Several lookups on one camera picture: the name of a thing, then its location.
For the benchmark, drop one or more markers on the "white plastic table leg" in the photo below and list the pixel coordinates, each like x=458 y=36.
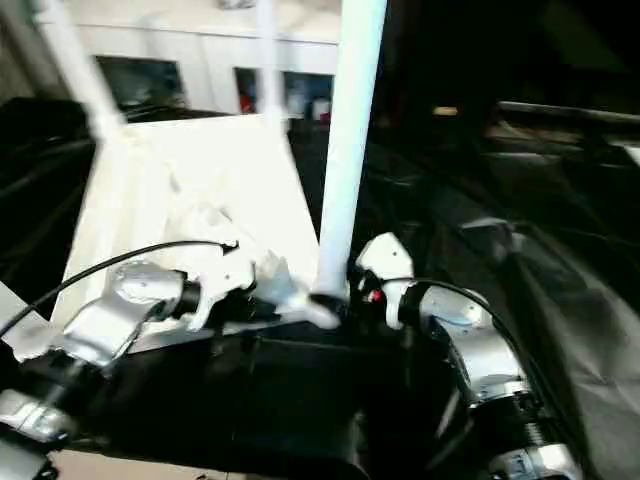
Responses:
x=350 y=150
x=270 y=60
x=20 y=315
x=85 y=75

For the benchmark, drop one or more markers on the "white plastic table top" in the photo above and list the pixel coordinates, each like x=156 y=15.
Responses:
x=200 y=165

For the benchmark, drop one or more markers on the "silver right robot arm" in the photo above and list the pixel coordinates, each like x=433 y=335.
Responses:
x=485 y=350

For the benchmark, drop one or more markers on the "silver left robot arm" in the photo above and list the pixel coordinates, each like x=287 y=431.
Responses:
x=100 y=320

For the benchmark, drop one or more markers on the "black work mat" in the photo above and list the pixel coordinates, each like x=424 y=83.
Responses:
x=500 y=225

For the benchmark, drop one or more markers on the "small yellow label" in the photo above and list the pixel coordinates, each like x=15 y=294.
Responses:
x=445 y=110

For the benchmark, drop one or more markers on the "white glass-door cabinet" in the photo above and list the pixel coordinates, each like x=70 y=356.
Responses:
x=200 y=45

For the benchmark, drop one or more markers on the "long black bar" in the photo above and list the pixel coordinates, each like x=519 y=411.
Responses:
x=565 y=112

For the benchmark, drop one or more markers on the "white side board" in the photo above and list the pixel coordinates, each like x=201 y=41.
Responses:
x=632 y=152

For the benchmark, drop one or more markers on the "dark item on cabinet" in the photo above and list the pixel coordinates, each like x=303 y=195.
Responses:
x=232 y=3

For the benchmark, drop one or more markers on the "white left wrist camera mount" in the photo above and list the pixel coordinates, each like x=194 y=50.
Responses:
x=225 y=272

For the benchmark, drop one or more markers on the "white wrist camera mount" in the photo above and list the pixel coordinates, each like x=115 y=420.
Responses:
x=385 y=255
x=225 y=272

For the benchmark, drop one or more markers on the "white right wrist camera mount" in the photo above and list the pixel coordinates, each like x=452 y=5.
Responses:
x=385 y=255

